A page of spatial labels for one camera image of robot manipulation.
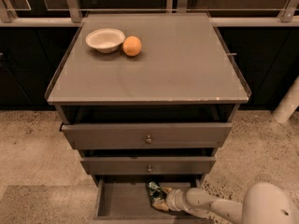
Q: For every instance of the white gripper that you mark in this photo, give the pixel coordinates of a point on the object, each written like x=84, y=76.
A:
x=173, y=199

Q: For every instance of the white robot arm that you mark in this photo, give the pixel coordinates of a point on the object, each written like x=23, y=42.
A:
x=263, y=203

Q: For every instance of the grey bottom drawer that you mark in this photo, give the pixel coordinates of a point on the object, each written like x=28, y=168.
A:
x=125, y=201

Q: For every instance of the grey drawer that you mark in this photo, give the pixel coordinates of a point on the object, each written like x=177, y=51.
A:
x=125, y=201
x=148, y=165
x=146, y=135

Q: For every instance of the grey middle drawer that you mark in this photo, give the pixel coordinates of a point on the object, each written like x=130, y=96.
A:
x=148, y=165

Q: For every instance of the grey drawer cabinet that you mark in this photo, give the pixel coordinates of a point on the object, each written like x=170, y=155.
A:
x=183, y=74

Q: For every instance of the grey top drawer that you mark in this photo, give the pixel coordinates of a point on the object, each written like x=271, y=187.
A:
x=146, y=135

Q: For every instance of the orange fruit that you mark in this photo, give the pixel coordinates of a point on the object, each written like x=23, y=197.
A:
x=132, y=46

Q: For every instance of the white pipe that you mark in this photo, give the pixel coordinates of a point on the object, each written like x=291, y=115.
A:
x=288, y=104

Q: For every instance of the white paper bowl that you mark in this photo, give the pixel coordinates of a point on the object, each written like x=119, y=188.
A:
x=105, y=40

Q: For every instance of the metal window railing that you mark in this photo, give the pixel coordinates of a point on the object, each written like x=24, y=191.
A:
x=223, y=13

